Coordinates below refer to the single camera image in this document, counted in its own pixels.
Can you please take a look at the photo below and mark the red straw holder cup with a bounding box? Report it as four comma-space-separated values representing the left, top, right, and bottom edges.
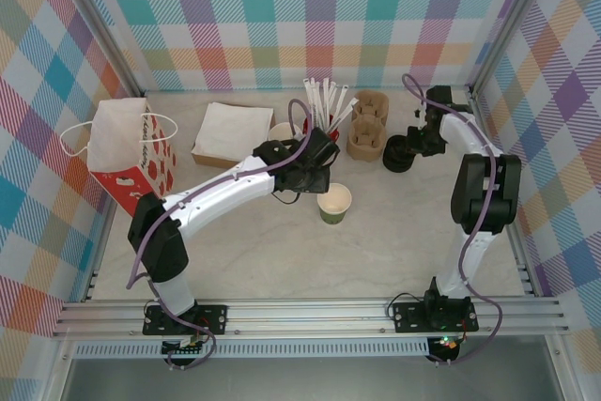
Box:
302, 114, 342, 140

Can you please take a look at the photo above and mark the aluminium mounting rail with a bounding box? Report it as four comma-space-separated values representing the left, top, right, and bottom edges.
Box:
51, 296, 572, 339

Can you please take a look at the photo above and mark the black plastic lid stack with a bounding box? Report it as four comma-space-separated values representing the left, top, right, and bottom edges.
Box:
382, 149, 416, 173

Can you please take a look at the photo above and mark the aluminium frame side rail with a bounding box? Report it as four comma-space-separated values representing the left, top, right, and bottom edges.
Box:
469, 90, 537, 299
82, 193, 118, 303

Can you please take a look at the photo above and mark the small green circuit board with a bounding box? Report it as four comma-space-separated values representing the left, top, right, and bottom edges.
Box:
434, 334, 461, 352
163, 337, 208, 357

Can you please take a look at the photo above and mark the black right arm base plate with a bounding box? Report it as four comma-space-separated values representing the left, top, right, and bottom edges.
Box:
391, 296, 481, 334

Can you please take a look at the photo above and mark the white paper napkin stack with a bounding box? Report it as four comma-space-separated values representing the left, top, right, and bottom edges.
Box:
194, 101, 276, 161

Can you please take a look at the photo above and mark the white red paper gift bag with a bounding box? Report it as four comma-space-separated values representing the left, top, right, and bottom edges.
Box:
59, 98, 180, 212

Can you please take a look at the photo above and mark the grey slotted cable duct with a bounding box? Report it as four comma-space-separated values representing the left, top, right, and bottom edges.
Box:
73, 337, 431, 361

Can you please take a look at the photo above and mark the white straw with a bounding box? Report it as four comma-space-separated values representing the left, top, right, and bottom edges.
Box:
331, 85, 351, 132
302, 77, 318, 128
320, 79, 330, 128
333, 97, 361, 134
310, 79, 325, 128
327, 81, 340, 130

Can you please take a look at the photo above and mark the brown pulp cup carrier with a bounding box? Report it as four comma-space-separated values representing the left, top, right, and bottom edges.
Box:
349, 90, 392, 148

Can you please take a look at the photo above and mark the aluminium frame upright post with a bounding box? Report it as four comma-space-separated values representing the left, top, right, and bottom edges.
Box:
59, 0, 145, 98
468, 0, 561, 98

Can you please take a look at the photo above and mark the thin black cable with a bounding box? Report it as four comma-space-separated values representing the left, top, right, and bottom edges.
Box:
273, 189, 307, 207

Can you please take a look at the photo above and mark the white paper cup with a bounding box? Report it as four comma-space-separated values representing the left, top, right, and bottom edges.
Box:
268, 122, 304, 144

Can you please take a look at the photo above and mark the green paper cup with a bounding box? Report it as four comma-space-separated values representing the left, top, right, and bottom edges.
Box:
316, 183, 353, 226

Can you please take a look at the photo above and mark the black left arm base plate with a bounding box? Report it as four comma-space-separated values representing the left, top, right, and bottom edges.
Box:
143, 304, 229, 337

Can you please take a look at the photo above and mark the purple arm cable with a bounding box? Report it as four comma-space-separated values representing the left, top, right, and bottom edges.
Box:
402, 73, 504, 367
126, 99, 321, 372

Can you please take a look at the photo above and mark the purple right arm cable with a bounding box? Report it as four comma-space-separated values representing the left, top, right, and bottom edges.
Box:
402, 73, 504, 367

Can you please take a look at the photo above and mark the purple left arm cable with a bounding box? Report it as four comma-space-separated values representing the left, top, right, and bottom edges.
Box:
126, 99, 321, 372

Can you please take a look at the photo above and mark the brown cardboard cup carrier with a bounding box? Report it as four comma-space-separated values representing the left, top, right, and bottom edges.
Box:
347, 133, 388, 163

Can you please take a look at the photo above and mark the brown cardboard napkin box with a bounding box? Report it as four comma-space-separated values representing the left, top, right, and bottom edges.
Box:
190, 102, 276, 170

